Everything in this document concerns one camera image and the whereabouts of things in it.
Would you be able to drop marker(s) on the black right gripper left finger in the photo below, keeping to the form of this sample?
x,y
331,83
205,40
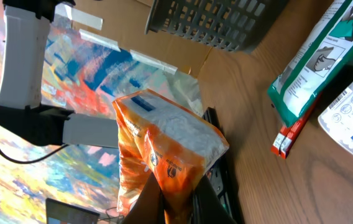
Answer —
x,y
149,208

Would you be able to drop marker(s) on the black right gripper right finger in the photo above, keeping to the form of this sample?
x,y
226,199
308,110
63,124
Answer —
x,y
207,208

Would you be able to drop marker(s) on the orange tissue pack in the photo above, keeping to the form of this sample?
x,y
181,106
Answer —
x,y
157,136

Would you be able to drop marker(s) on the red white snack bar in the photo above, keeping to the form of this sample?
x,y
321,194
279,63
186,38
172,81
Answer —
x,y
286,137

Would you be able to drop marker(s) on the green white wipes pack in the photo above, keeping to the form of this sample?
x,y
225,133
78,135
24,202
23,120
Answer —
x,y
327,49

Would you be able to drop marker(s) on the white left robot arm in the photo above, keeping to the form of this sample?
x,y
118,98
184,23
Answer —
x,y
21,111

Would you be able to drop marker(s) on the brown cardboard panel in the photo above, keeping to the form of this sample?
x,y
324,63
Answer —
x,y
124,21

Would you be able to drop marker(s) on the grey plastic mesh basket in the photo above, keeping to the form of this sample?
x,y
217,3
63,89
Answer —
x,y
229,25

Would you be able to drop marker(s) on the black mounting rail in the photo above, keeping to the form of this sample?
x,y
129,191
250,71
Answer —
x,y
223,181

